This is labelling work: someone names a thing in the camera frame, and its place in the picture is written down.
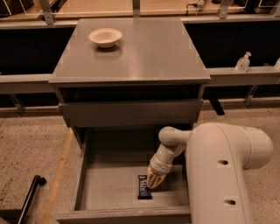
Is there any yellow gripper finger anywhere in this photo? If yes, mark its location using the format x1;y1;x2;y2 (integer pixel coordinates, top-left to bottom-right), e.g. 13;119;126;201
147;166;157;189
154;174;166;187

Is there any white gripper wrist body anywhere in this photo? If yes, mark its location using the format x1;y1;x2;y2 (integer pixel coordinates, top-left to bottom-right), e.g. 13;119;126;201
149;143;186;175

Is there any dark blue rxbar wrapper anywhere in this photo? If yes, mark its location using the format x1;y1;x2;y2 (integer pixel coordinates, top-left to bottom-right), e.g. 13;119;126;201
137;175;152;200

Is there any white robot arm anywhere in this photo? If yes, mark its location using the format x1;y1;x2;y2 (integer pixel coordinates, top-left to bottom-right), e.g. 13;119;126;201
147;122;274;224

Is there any open grey middle drawer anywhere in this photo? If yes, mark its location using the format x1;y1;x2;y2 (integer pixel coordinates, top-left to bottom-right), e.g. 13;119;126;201
56;127;192;224

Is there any closed grey top drawer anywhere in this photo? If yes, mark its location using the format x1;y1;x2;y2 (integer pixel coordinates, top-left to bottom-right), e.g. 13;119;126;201
59;99;202;128

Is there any grey drawer cabinet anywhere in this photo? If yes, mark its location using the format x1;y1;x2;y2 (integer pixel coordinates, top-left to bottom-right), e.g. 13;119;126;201
49;17;210;144

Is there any clear sanitizer pump bottle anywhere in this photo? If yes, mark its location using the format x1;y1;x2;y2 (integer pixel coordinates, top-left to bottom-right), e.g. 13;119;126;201
234;52;251;73

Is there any white paper bowl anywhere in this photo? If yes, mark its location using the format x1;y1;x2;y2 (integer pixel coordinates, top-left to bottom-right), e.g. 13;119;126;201
88;28;122;48

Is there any grey metal rail frame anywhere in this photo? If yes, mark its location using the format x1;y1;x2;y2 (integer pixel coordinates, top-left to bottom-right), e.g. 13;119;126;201
0;17;280;94

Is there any black cable on shelf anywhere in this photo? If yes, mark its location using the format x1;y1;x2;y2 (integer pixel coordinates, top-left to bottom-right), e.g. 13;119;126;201
185;2;205;16

